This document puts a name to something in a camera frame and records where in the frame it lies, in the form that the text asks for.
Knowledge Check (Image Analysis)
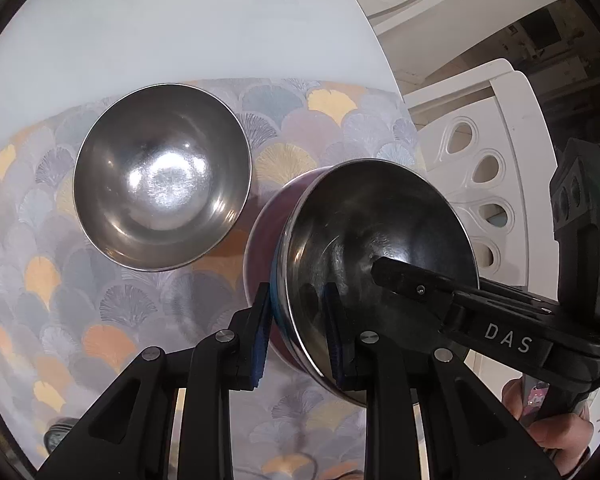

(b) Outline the pink steel-lined bowl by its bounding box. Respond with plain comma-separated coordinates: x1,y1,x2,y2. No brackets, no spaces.
244,158,481,407

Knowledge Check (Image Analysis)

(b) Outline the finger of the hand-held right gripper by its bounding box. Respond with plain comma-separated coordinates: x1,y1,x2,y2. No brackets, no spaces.
371,256,551,331

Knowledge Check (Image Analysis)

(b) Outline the stainless steel bowl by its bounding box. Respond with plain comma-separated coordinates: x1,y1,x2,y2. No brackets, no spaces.
73,83,254,272

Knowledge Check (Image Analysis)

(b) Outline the person's right hand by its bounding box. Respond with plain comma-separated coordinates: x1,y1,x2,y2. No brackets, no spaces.
501,377,595,476

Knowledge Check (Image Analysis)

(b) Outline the dark background shelf unit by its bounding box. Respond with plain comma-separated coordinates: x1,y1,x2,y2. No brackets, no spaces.
500,5,600,126

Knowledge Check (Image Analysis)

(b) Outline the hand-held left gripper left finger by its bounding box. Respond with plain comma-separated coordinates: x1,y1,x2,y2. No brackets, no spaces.
37,282,276,480

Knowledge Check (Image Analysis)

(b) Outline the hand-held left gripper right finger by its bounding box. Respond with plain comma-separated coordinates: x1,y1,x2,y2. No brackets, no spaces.
321,281,561,480

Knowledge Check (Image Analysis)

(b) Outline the ginkgo leaf pattern placemat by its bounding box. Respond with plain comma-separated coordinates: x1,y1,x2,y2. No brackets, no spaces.
0,77,426,480

